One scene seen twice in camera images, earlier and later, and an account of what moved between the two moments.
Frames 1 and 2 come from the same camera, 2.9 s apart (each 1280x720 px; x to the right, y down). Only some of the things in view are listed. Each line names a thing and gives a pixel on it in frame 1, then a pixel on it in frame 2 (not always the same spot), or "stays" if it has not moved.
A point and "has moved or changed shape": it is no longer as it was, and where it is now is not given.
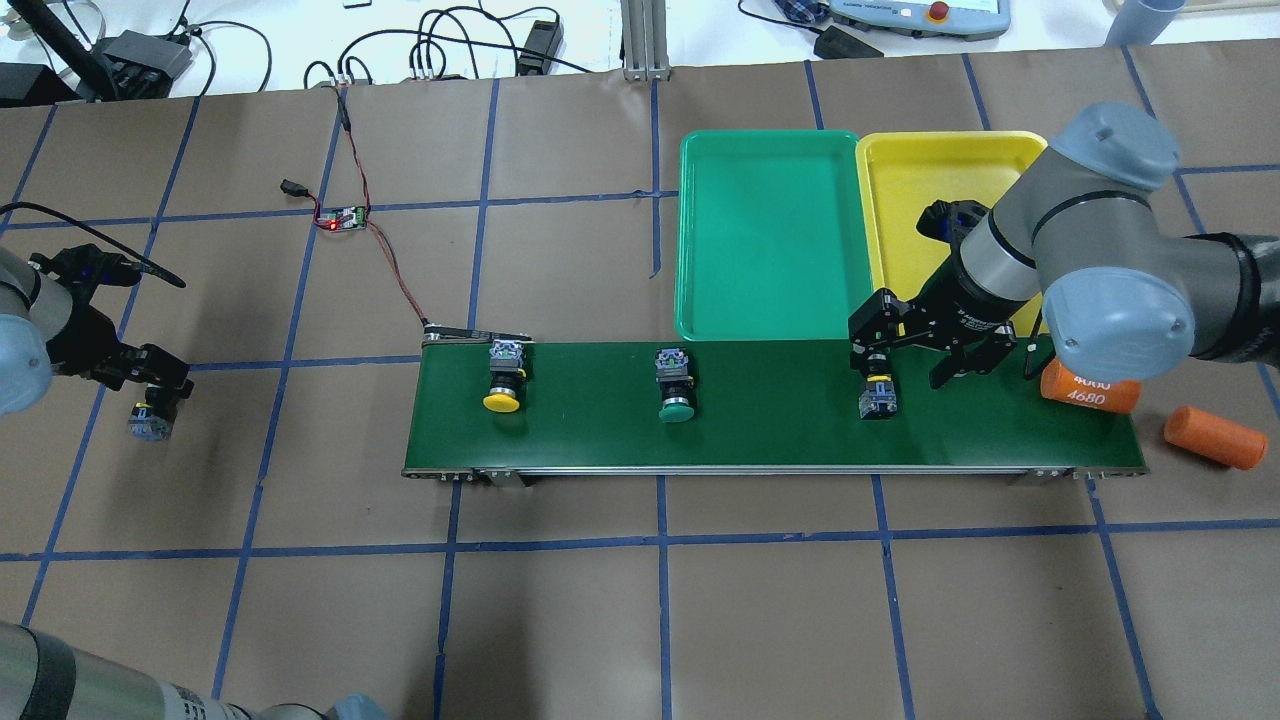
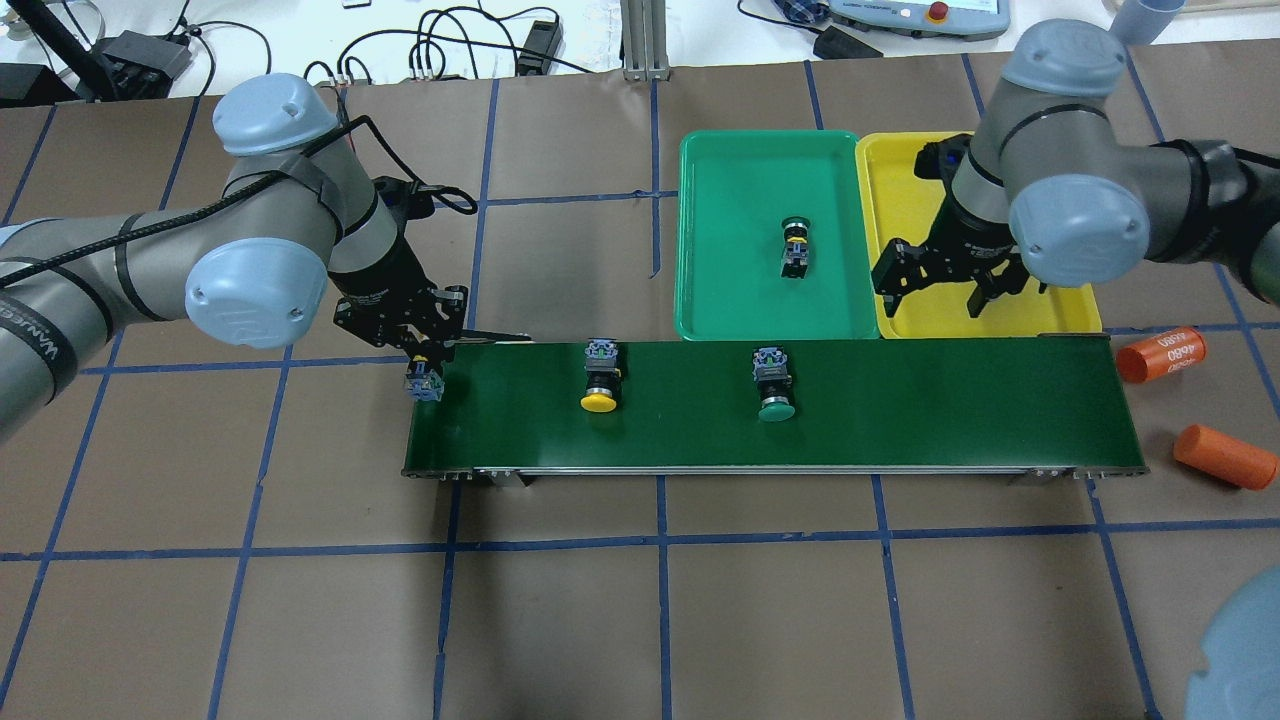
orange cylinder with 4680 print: [1116, 397] has moved or changed shape
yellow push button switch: [143, 423] -> [423, 383]
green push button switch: [672, 374] -> [770, 370]
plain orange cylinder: [1194, 429] has moved or changed shape
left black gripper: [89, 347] -> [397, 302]
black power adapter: [541, 47] stays
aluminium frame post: [645, 39] stays
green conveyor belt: [762, 414] stays
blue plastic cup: [1142, 22] stays
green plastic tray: [772, 235] stays
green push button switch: [879, 399] -> [795, 256]
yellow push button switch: [506, 375] -> [602, 375]
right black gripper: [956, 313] -> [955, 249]
